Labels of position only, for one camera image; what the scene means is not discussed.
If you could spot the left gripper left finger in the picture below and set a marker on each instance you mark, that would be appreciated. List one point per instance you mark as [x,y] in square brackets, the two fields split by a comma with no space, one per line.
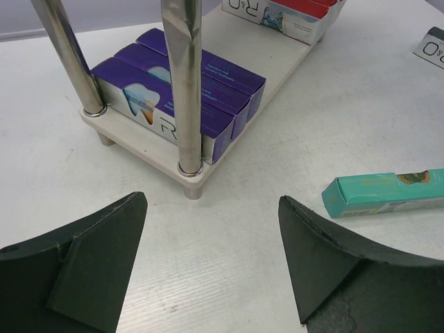
[73,278]

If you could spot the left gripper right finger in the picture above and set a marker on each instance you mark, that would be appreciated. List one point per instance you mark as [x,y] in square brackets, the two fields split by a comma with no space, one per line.
[344,282]

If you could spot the teal toothpaste box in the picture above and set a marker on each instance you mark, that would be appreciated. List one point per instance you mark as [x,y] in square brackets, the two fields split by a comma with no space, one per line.
[383,193]

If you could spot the purple toothpaste box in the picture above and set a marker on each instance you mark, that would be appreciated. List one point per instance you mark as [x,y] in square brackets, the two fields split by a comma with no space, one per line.
[148,101]
[229,101]

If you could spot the black toothpaste box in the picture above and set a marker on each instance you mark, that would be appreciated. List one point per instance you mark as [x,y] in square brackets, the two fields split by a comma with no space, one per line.
[431,47]

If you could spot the red silver toothpaste box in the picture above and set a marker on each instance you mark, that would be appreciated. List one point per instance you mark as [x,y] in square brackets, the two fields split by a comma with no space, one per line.
[327,11]

